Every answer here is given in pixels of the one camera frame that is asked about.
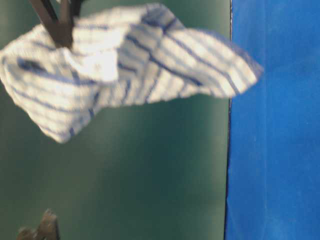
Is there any white blue-striped towel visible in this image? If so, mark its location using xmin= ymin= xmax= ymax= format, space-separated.
xmin=0 ymin=3 xmax=263 ymax=143

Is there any blue table cloth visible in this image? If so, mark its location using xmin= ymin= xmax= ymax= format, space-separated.
xmin=224 ymin=0 xmax=320 ymax=240

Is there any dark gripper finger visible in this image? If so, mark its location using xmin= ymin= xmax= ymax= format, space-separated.
xmin=57 ymin=0 xmax=83 ymax=48
xmin=37 ymin=209 xmax=60 ymax=240
xmin=16 ymin=227 xmax=39 ymax=240
xmin=29 ymin=0 xmax=66 ymax=48

